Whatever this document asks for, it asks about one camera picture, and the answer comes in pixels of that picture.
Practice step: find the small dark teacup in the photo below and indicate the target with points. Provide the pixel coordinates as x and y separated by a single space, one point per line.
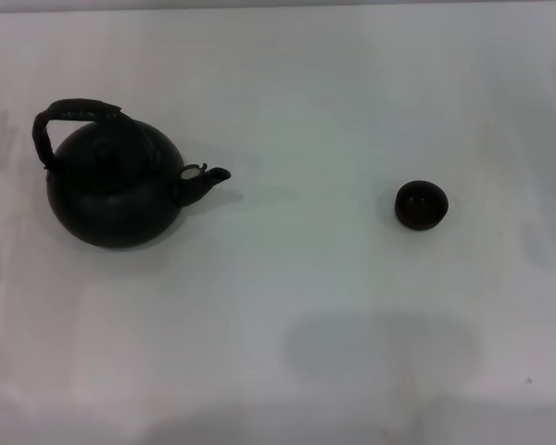
421 205

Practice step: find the white tablecloth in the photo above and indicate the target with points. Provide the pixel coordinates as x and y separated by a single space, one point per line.
278 324

